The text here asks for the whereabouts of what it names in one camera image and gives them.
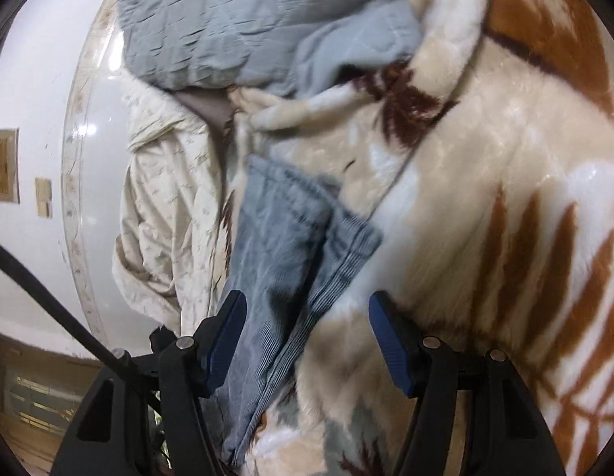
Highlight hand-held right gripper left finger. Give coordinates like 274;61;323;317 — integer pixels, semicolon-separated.
50;289;248;476

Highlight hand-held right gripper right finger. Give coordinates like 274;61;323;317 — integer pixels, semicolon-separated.
368;290;568;476

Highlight grey-blue corduroy pants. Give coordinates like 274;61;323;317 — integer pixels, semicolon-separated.
215;154;384;468

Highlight cream patterned bed sheet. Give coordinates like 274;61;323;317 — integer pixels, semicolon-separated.
111;81;238;336

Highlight cream and brown leaf-print blanket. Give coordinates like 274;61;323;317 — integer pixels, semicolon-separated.
219;0;614;476

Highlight brown pillow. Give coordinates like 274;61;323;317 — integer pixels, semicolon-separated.
174;88;235;136

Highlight grey quilted duvet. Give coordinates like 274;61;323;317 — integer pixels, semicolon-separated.
111;0;425;100

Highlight black cable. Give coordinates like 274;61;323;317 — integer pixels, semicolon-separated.
0;238;165;417

